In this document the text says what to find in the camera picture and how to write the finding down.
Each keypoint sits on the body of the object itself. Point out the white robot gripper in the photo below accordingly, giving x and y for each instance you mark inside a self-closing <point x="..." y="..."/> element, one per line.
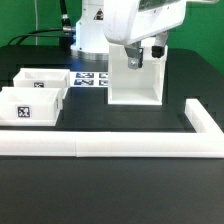
<point x="130" y="21"/>

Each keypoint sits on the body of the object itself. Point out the white drawer cabinet housing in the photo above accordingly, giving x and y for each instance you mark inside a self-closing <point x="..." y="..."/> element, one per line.
<point x="143" y="86"/>

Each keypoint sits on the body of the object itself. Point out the white front drawer box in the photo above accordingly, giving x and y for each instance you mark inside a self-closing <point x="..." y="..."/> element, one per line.
<point x="25" y="106"/>

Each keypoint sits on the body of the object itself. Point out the white drawer box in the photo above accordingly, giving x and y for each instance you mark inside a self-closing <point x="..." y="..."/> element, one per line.
<point x="25" y="106"/>
<point x="43" y="78"/>

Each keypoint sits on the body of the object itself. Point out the white rear drawer box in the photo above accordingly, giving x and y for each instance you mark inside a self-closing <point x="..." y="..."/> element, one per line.
<point x="43" y="78"/>

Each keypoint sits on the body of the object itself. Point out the white marker sheet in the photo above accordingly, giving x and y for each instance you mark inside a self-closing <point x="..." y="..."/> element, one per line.
<point x="88" y="79"/>

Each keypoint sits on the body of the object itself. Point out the white L-shaped fence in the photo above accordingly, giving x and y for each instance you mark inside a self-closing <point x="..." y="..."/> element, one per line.
<point x="207" y="141"/>

